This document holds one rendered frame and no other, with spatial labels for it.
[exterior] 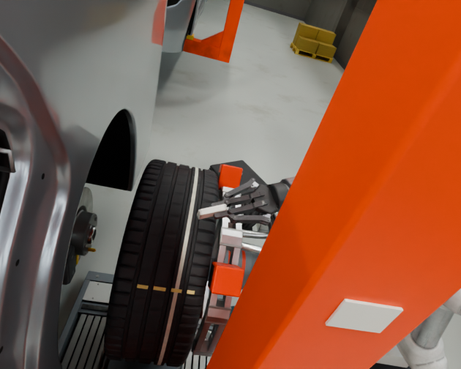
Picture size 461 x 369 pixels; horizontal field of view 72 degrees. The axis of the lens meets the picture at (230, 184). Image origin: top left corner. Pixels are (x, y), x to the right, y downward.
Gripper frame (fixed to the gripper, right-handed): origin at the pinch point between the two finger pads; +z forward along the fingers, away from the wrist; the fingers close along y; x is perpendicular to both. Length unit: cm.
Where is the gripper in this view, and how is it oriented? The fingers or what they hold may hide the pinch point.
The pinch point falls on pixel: (211, 211)
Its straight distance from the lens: 77.7
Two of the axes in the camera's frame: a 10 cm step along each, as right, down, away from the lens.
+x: 2.4, -4.5, -8.6
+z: -9.2, 1.8, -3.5
